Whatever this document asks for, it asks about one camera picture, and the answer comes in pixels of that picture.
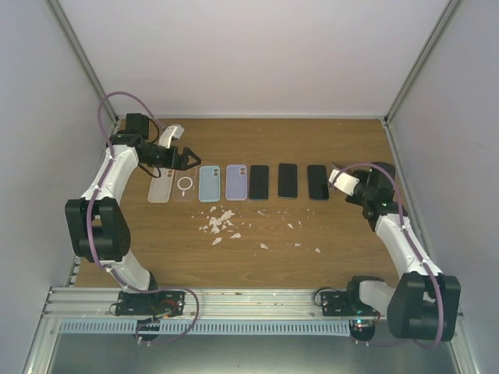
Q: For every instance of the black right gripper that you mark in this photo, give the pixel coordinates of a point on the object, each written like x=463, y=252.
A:
x=348, y=200

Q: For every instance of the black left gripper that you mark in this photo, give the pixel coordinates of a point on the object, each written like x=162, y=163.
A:
x=182, y=163

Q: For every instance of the light blue phone case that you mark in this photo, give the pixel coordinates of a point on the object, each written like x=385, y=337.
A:
x=209, y=184

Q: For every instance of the clear magsafe phone case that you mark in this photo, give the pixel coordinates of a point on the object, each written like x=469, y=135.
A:
x=184, y=188

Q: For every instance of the blue magsafe phone case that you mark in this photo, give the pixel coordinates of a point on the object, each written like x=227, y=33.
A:
x=317, y=182

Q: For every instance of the white phone stand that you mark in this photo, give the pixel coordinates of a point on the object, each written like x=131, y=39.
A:
x=161, y=186

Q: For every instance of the lavender phone case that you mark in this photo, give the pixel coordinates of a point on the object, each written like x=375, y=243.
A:
x=236, y=185

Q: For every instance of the dark green smartphone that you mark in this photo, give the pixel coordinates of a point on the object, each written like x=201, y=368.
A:
x=259, y=182

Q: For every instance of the phone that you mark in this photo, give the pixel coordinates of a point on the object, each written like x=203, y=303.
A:
x=287, y=181

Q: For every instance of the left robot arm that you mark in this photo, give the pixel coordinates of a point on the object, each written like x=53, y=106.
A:
x=97, y=227

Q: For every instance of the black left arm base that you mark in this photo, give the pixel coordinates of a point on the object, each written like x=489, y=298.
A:
x=157, y=305

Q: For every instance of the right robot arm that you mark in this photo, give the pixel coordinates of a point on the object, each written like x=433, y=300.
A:
x=424, y=304

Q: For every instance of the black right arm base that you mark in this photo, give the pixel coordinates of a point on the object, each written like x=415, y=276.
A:
x=335, y=303

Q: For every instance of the white debris pile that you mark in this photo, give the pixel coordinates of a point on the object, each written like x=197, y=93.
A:
x=222, y=224

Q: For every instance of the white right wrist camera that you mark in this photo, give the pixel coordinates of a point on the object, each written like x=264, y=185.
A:
x=342, y=181

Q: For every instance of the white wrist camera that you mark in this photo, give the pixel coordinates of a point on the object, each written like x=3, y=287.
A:
x=171, y=133
x=342, y=181

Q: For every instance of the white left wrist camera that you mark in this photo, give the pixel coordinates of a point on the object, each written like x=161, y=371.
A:
x=171, y=133

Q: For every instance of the white slotted cable duct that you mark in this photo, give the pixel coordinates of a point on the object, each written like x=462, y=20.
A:
x=218, y=327

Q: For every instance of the aluminium front rail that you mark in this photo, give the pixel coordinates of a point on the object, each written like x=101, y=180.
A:
x=215, y=303

